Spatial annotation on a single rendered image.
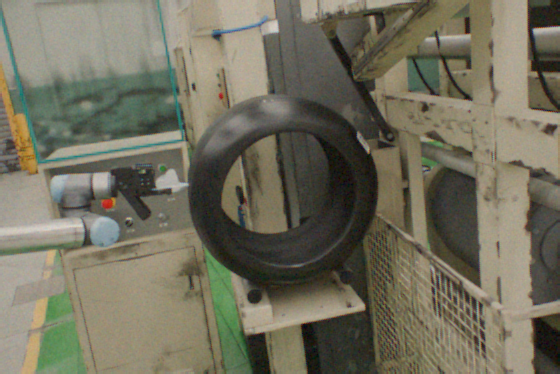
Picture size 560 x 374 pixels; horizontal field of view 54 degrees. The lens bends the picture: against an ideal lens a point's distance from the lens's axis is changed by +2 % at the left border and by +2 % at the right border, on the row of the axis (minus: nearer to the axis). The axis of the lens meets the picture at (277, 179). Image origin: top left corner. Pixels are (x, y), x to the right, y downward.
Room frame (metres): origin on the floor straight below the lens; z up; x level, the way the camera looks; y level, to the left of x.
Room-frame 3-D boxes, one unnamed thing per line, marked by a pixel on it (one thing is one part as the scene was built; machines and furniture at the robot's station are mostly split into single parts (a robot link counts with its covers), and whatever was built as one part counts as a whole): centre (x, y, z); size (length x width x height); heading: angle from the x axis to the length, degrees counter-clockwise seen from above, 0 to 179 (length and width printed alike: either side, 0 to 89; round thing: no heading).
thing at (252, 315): (1.60, 0.14, 0.83); 0.36 x 0.09 x 0.06; 9
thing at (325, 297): (1.62, 0.00, 0.80); 0.37 x 0.36 x 0.02; 99
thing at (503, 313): (1.45, -0.36, 0.65); 0.90 x 0.02 x 0.70; 9
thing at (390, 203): (1.90, -0.34, 1.05); 0.20 x 0.15 x 0.30; 9
